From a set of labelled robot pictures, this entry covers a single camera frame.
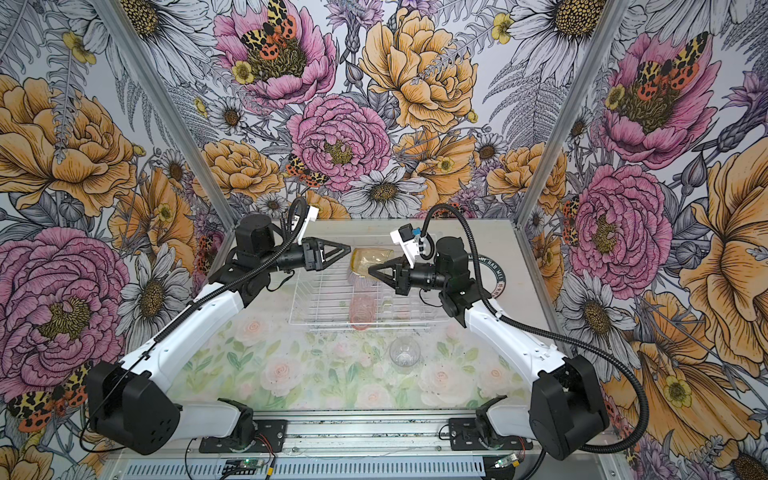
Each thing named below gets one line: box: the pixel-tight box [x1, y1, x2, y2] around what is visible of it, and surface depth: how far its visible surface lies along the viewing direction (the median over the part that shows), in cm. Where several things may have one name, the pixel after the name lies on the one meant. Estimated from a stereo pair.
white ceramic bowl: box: [348, 271, 374, 291], surface depth 101 cm
